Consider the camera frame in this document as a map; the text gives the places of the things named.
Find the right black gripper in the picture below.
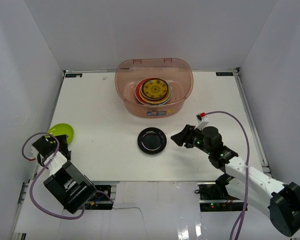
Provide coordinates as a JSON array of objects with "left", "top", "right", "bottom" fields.
[{"left": 170, "top": 124, "right": 212, "bottom": 155}]

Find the yellow patterned plate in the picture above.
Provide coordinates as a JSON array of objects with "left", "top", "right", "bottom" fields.
[
  {"left": 140, "top": 77, "right": 169, "bottom": 101},
  {"left": 139, "top": 78, "right": 171, "bottom": 105}
]

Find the black glossy plate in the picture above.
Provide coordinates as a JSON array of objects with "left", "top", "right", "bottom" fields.
[{"left": 139, "top": 85, "right": 172, "bottom": 105}]

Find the red teal floral plate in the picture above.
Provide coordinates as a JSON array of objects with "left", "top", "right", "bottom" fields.
[{"left": 134, "top": 77, "right": 172, "bottom": 106}]

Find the woven bamboo plate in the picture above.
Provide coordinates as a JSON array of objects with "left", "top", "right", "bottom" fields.
[{"left": 135, "top": 88, "right": 172, "bottom": 106}]

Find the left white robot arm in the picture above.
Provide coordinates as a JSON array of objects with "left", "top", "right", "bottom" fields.
[{"left": 31, "top": 134, "right": 97, "bottom": 214}]

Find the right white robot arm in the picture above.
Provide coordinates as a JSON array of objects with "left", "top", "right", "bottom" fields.
[{"left": 171, "top": 124, "right": 300, "bottom": 237}]

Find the pink translucent plastic bin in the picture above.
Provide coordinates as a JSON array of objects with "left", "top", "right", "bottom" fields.
[{"left": 114, "top": 58, "right": 194, "bottom": 119}]

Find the lime green plate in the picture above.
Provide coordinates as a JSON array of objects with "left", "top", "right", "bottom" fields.
[{"left": 48, "top": 123, "right": 75, "bottom": 145}]

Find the left table label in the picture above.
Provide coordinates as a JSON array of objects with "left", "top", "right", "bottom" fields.
[{"left": 64, "top": 73, "right": 83, "bottom": 78}]

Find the table label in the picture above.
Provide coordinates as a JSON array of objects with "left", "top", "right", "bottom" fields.
[
  {"left": 64, "top": 73, "right": 83, "bottom": 78},
  {"left": 215, "top": 72, "right": 234, "bottom": 77}
]

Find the right table label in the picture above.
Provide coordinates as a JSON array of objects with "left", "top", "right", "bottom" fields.
[{"left": 215, "top": 72, "right": 234, "bottom": 77}]

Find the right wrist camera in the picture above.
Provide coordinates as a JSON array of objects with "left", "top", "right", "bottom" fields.
[{"left": 195, "top": 112, "right": 209, "bottom": 131}]

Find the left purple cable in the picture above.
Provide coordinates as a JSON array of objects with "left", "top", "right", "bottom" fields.
[{"left": 21, "top": 132, "right": 113, "bottom": 220}]

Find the purple cable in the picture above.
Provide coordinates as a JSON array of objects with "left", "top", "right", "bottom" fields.
[
  {"left": 204, "top": 111, "right": 251, "bottom": 240},
  {"left": 21, "top": 132, "right": 113, "bottom": 220}
]

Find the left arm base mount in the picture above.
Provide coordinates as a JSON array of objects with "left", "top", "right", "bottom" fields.
[{"left": 86, "top": 184, "right": 116, "bottom": 210}]

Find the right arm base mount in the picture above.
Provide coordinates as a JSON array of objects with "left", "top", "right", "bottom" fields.
[{"left": 194, "top": 182, "right": 244, "bottom": 213}]

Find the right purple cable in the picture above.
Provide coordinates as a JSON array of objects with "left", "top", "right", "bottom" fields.
[{"left": 204, "top": 111, "right": 251, "bottom": 240}]

